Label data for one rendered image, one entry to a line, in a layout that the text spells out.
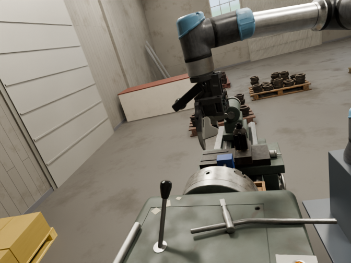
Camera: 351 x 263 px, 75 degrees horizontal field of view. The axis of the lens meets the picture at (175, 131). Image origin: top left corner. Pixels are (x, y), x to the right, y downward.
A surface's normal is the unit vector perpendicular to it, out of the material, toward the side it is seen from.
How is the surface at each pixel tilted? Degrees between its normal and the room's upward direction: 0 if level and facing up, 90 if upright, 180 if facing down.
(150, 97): 90
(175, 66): 90
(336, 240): 0
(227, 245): 0
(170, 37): 90
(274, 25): 110
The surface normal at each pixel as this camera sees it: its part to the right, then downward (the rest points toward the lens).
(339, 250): -0.25, -0.90
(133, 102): -0.16, 0.39
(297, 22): 0.11, 0.60
